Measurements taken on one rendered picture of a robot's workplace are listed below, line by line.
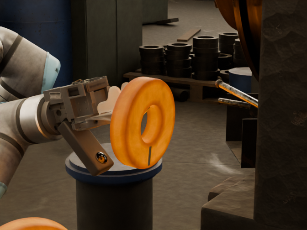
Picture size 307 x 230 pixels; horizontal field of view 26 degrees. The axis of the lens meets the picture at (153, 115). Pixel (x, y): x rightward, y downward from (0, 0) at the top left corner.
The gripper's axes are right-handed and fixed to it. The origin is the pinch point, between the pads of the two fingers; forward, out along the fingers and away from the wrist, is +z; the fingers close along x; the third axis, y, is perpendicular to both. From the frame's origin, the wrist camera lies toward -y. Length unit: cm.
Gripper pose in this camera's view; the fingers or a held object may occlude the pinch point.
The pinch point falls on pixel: (143, 112)
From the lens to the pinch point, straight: 111.7
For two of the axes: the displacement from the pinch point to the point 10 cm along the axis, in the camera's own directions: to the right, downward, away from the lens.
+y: -2.4, -9.6, -1.0
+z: 8.0, -1.4, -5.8
